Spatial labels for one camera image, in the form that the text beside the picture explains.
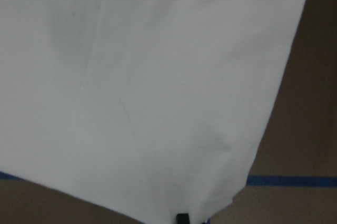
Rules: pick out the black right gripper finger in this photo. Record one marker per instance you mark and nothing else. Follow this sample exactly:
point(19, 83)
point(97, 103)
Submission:
point(182, 218)

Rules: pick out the blue tape grid lines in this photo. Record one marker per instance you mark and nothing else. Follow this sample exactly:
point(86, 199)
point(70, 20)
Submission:
point(265, 199)

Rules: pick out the white long-sleeve printed shirt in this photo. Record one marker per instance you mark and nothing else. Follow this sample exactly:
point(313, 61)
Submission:
point(150, 108)

